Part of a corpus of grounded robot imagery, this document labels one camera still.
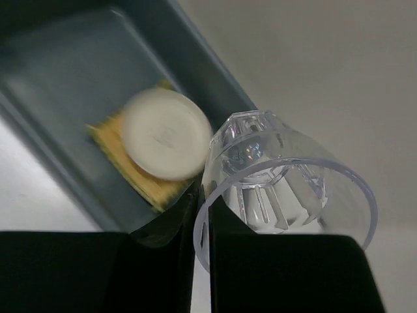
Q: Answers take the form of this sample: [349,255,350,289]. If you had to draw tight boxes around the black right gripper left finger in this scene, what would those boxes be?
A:
[1,187,199,312]

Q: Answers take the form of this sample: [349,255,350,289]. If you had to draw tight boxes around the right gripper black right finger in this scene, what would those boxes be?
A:
[208,207,385,312]

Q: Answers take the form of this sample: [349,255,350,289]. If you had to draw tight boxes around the woven bamboo mat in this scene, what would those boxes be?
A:
[85,80,193,213]

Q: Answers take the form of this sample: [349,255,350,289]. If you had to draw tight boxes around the grey plastic bin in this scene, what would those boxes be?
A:
[1,1,254,232]

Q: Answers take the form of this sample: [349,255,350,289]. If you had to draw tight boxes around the clear plastic cup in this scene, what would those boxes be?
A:
[194,110,378,269]

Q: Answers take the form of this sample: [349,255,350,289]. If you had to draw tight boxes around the cream plate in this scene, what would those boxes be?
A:
[121,88,213,181]

